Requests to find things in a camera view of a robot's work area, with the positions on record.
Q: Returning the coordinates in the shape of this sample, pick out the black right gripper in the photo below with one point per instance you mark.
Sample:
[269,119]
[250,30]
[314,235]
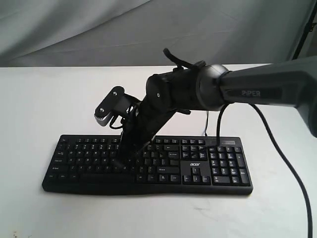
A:
[138,131]

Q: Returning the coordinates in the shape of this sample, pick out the black acer keyboard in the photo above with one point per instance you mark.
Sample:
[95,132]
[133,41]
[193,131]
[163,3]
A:
[81,164]

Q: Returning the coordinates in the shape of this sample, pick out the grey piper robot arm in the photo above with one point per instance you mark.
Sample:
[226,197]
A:
[212,87]

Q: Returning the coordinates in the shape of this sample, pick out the grey backdrop cloth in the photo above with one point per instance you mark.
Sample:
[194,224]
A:
[135,32]

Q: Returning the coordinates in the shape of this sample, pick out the black tripod stand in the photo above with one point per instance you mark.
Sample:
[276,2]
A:
[307,34]

